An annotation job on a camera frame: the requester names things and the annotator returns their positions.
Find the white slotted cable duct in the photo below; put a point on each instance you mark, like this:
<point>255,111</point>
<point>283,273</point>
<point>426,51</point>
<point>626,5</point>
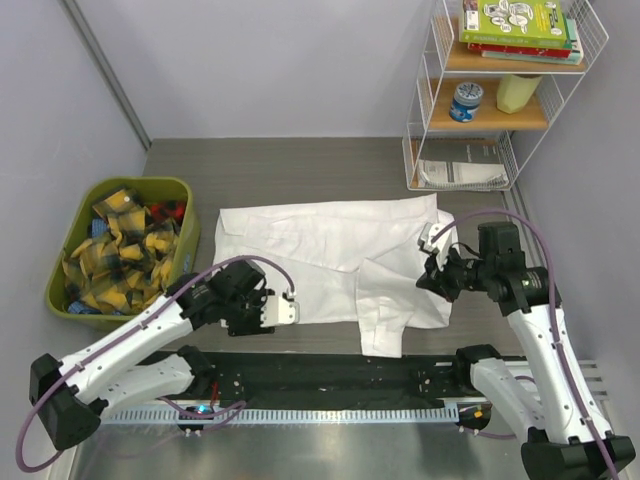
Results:
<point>163,414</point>

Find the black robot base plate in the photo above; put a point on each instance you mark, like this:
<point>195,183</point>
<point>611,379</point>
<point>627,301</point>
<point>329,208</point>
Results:
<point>334,382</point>

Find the olive green plastic bin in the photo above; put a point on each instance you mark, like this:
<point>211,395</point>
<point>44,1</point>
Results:
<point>150,190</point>

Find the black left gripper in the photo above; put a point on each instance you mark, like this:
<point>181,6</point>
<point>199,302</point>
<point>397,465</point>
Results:
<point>254,325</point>

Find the white wire shelf rack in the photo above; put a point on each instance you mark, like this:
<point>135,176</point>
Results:
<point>446,62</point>

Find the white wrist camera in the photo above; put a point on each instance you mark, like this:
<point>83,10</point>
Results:
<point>279,310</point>
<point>435,240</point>

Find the red middle book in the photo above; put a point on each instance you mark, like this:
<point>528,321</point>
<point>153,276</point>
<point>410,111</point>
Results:
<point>521,50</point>

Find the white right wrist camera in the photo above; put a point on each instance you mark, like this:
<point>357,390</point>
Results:
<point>435,240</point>

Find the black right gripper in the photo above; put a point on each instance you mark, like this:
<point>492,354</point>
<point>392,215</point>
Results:
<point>437,278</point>

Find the red black plaid shirt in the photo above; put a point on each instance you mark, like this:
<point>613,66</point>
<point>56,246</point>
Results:
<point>159,212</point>

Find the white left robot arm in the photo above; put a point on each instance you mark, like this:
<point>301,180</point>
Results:
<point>73,395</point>

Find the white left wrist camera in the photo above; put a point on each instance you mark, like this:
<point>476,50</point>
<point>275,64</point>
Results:
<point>279,310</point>

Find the pale yellow faceted cup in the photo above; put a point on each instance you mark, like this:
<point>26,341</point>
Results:
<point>515,91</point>

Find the green top book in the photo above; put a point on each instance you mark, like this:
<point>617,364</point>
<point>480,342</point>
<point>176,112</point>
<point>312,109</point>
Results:
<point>537,24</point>

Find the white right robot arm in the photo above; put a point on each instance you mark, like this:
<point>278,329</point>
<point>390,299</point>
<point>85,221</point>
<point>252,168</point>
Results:
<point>561,430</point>

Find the yellow plaid flannel shirt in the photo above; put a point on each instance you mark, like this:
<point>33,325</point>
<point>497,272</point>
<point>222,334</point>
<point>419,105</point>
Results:
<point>126,269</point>

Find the blue white round tin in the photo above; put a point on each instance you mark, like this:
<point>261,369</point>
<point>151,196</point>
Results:
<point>466,100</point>

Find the grey setup guide booklet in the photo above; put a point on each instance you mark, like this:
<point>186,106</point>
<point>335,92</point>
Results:
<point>458,164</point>

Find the white long sleeve shirt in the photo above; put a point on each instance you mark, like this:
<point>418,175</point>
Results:
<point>350,261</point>

